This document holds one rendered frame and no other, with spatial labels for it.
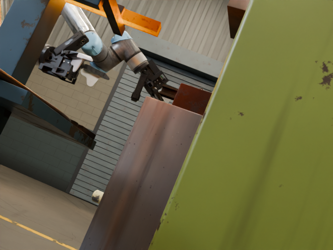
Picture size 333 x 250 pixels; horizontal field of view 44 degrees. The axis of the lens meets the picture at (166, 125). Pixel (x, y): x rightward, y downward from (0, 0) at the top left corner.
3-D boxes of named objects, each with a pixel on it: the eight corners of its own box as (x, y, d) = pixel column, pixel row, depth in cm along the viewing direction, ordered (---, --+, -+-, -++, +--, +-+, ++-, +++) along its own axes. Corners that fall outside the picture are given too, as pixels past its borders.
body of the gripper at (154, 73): (170, 82, 162) (152, 57, 161) (152, 94, 160) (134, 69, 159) (166, 85, 169) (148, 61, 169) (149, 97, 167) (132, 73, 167)
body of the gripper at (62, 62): (76, 85, 131) (45, 74, 135) (87, 62, 133) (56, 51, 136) (66, 77, 124) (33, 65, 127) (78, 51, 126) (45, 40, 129)
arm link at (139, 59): (127, 60, 159) (125, 65, 167) (134, 70, 159) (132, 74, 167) (142, 49, 161) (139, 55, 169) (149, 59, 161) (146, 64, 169)
